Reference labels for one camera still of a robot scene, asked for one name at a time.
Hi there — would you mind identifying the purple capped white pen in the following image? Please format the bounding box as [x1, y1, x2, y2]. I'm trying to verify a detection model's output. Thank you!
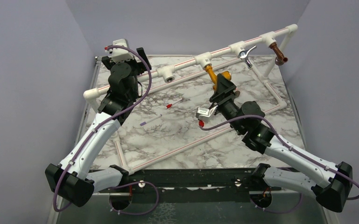
[140, 114, 162, 126]

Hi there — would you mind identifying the yellow water faucet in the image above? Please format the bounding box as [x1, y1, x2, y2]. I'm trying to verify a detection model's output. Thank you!
[204, 65, 232, 91]

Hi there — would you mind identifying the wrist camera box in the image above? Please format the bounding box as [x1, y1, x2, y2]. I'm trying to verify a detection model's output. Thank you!
[105, 39, 134, 63]
[196, 104, 218, 127]

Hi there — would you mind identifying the white PVC pipe frame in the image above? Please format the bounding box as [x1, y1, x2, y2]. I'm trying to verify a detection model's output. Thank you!
[83, 24, 298, 174]

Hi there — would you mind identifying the chrome lever faucet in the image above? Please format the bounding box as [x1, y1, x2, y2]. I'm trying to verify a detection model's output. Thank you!
[238, 45, 257, 69]

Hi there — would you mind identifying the brown water faucet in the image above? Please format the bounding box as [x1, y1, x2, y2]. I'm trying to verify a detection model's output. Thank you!
[269, 42, 288, 66]

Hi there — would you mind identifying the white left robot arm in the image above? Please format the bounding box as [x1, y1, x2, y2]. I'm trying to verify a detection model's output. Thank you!
[45, 45, 152, 212]

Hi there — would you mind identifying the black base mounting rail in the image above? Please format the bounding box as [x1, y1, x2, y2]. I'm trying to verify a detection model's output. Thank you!
[66, 165, 291, 205]

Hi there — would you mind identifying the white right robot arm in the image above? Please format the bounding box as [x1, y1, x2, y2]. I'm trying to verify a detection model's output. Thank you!
[210, 74, 353, 213]

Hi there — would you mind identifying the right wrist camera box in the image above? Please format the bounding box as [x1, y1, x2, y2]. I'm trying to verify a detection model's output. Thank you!
[196, 104, 218, 127]

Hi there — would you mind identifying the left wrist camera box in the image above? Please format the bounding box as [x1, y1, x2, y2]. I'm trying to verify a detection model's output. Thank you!
[105, 39, 134, 63]

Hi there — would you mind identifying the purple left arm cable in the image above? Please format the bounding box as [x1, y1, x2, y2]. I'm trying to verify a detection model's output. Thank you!
[52, 45, 161, 216]

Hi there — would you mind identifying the red capped white pen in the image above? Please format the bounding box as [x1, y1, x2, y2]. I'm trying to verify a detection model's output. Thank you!
[166, 98, 183, 109]

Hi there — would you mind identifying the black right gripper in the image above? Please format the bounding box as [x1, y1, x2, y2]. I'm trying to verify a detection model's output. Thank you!
[208, 73, 244, 134]

